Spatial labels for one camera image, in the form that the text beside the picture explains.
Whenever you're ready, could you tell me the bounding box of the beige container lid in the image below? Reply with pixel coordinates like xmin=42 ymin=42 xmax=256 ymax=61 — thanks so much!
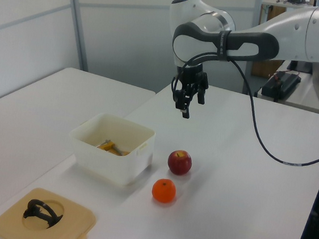
xmin=0 ymin=183 xmax=100 ymax=239

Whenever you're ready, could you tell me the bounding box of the white background desk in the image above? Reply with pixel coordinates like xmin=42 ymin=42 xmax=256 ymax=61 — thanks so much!
xmin=253 ymin=57 xmax=319 ymax=116

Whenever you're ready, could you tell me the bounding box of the yellow toy tool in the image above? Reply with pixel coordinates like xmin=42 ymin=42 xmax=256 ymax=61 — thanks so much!
xmin=94 ymin=137 xmax=131 ymax=157

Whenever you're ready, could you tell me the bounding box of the grey partition post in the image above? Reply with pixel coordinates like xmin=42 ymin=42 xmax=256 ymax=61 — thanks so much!
xmin=251 ymin=0 xmax=265 ymax=26
xmin=58 ymin=0 xmax=96 ymax=73

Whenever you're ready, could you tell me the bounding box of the red toy apple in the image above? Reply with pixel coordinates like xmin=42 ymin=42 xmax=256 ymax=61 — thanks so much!
xmin=166 ymin=148 xmax=194 ymax=177

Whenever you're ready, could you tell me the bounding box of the white plastic container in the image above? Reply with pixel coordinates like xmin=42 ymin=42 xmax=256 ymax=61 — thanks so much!
xmin=63 ymin=109 xmax=158 ymax=192

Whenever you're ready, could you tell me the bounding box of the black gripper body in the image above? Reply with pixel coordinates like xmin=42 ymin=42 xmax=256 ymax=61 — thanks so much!
xmin=174 ymin=61 xmax=211 ymax=95

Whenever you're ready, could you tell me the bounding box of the orange toy fruit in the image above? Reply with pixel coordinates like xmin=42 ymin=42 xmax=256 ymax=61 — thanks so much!
xmin=150 ymin=177 xmax=178 ymax=205

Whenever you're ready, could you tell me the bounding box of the black ring lid handle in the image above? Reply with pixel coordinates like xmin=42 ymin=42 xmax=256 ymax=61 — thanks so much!
xmin=22 ymin=198 xmax=65 ymax=231

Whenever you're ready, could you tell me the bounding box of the brown cardboard box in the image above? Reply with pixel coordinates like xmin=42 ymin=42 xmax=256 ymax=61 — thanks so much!
xmin=251 ymin=4 xmax=291 ymax=81

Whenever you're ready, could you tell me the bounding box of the black power supply box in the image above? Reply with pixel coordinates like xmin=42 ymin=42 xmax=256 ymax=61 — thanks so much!
xmin=260 ymin=69 xmax=303 ymax=105

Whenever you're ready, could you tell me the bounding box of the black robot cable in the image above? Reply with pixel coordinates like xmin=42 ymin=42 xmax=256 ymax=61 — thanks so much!
xmin=163 ymin=47 xmax=319 ymax=169

